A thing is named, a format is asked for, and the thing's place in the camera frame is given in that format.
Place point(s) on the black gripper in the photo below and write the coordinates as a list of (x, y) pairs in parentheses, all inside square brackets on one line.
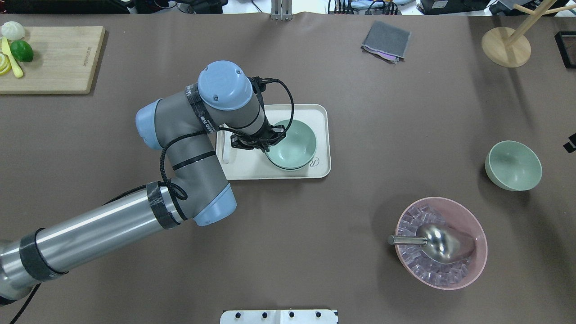
[(257, 140)]

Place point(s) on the green bowl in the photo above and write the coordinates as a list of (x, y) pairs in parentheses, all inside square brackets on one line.
[(300, 141), (513, 166), (289, 164)]

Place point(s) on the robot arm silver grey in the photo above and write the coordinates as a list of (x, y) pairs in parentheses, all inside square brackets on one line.
[(193, 185)]

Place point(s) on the green bowl on tray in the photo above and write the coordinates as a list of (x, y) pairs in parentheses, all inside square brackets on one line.
[(289, 164)]

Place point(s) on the cream rectangular tray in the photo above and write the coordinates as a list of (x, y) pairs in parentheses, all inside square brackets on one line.
[(254, 165)]

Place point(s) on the white ceramic spoon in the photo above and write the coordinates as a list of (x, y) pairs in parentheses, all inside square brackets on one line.
[(226, 153)]

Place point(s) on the grey folded cloth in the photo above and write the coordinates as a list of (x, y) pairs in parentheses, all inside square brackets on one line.
[(387, 42)]

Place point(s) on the pink bowl with ice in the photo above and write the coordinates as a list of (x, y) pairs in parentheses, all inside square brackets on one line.
[(430, 272)]

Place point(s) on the metal ice scoop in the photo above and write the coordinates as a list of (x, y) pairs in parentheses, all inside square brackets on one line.
[(439, 242)]

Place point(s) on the wooden cutting board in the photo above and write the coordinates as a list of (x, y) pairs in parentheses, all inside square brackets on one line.
[(65, 61)]

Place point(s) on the wooden mug tree stand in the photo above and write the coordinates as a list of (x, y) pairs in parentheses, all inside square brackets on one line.
[(509, 47)]

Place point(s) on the green lime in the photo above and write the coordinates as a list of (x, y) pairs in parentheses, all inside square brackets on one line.
[(22, 51)]

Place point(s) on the lemon slice right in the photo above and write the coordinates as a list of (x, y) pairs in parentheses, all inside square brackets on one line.
[(5, 64)]

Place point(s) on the white garlic bun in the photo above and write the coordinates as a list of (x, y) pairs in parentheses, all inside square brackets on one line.
[(13, 30)]

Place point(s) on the yellow plastic knife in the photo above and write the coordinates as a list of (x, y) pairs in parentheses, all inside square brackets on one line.
[(16, 69)]

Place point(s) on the robot gripper tip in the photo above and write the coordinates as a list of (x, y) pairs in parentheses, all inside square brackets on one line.
[(570, 145)]

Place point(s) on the dark wooden tray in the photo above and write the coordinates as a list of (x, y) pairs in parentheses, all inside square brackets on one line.
[(566, 42)]

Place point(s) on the aluminium frame post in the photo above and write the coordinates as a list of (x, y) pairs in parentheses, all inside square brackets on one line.
[(281, 10)]

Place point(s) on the white camera pole mount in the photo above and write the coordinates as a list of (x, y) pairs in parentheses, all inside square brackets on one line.
[(285, 316)]

